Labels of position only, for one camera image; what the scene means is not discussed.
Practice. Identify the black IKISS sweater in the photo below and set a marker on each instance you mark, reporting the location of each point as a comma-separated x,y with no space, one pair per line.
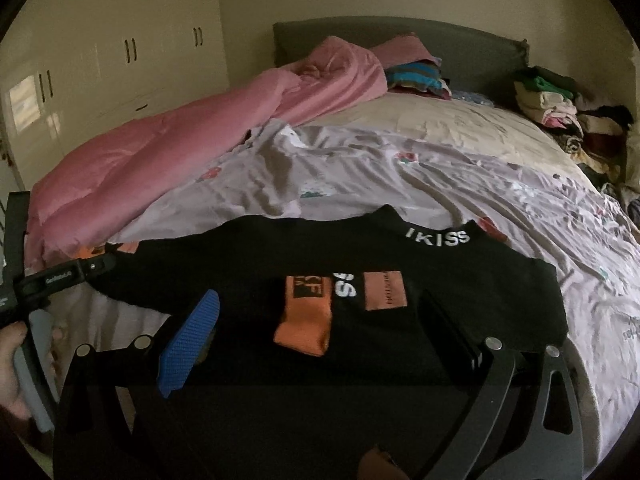
345,349

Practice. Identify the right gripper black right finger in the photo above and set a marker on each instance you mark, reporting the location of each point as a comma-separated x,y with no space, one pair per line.
524,423

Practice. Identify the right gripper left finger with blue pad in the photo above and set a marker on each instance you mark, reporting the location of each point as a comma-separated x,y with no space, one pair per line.
186,343

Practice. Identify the pile of folded clothes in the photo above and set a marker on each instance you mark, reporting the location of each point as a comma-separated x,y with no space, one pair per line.
594,136

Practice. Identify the cream wardrobe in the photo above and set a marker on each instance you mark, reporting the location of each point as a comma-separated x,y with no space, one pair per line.
73,69

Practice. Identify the lavender printed bed sheet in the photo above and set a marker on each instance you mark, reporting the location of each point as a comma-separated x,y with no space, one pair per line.
335,172

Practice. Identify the cream mattress pad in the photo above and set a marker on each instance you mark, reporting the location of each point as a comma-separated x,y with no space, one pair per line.
467,126

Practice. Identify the dark grey headboard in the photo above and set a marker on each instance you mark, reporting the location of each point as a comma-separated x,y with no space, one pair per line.
472,60

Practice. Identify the person's left hand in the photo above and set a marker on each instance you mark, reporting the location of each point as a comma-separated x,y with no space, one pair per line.
12,397

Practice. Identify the pink pillow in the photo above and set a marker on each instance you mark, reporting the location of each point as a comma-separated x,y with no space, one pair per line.
402,50

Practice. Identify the pink comforter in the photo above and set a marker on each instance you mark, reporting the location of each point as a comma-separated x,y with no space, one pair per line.
108,181

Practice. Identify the striped blue folded clothes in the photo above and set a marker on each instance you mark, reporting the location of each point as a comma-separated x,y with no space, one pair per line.
422,77

